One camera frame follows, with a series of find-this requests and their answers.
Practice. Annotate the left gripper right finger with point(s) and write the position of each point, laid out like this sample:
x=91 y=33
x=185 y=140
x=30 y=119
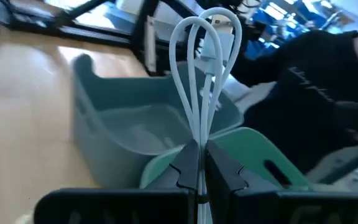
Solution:
x=222 y=174

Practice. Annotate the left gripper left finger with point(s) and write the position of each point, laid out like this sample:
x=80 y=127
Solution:
x=185 y=174

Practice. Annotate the green plastic bin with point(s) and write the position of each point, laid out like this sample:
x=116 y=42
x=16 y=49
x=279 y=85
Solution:
x=244 y=146

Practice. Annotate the blue-grey plastic bin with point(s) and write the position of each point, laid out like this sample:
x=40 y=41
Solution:
x=104 y=140

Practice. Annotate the person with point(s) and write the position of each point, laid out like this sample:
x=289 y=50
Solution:
x=306 y=109

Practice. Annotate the black aluminium table frame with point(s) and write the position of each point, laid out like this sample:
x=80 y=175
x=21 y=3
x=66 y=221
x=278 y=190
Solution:
x=98 y=35

